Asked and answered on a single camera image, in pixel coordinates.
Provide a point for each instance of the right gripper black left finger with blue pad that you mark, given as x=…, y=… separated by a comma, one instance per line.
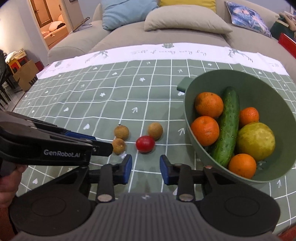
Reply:
x=67, y=202

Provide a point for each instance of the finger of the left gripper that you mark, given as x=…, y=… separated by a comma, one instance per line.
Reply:
x=71, y=134
x=99, y=148

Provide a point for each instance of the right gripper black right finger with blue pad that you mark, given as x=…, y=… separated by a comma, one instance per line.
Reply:
x=225, y=203

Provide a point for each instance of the brown longan front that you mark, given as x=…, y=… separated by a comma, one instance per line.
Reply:
x=119, y=146

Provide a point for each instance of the brown longan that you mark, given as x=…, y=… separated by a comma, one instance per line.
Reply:
x=155, y=130
x=119, y=146
x=122, y=132

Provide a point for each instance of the red cherry tomato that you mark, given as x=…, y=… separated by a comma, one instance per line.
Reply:
x=145, y=144

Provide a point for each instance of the orange tangerine front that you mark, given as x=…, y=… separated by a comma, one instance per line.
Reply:
x=243, y=165

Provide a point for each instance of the orange tangerine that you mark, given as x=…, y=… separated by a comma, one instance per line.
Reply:
x=206, y=130
x=209, y=104
x=248, y=115
x=243, y=165

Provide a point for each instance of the green cucumber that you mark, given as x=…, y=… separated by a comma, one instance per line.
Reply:
x=222, y=150

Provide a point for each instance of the yellow-green pear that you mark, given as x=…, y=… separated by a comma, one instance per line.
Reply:
x=256, y=140

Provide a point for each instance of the person's hand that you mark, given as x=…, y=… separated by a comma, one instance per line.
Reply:
x=9, y=185

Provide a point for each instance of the green grid tablecloth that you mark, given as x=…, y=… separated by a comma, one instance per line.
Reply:
x=136, y=86

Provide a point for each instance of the brown Nike paper bag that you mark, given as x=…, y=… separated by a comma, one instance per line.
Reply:
x=26, y=76

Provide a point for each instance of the green colander bowl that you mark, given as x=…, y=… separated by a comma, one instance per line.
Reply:
x=274, y=111

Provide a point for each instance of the beige sofa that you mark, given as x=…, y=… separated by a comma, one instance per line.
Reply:
x=157, y=30

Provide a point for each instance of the light blue cushion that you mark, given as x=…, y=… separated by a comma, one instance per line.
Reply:
x=120, y=13

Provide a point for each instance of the beige cushion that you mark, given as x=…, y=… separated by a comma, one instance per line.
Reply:
x=190, y=17

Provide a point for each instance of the red box on sofa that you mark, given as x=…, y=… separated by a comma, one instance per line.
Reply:
x=288, y=43

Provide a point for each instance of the yellow cushion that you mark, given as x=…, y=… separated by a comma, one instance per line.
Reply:
x=210, y=4

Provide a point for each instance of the dark green bag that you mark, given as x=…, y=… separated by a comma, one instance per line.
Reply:
x=281, y=26

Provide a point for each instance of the blue patterned cushion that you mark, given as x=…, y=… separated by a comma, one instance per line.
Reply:
x=244, y=17

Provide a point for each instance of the beige plush toy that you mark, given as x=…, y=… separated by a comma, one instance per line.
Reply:
x=290, y=18

